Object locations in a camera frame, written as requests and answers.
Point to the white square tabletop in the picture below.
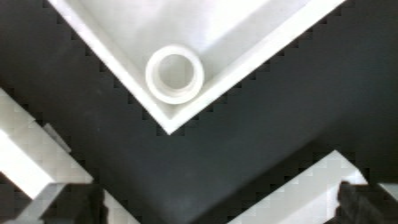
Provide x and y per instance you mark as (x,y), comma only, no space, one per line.
(181,46)

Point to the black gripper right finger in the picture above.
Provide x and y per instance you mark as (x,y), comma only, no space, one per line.
(366,204)

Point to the white leg block right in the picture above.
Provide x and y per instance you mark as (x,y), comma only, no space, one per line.
(302,202)

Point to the white leg with tag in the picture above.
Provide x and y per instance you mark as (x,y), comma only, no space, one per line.
(36,163)

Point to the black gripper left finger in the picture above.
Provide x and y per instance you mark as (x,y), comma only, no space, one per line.
(68,204)

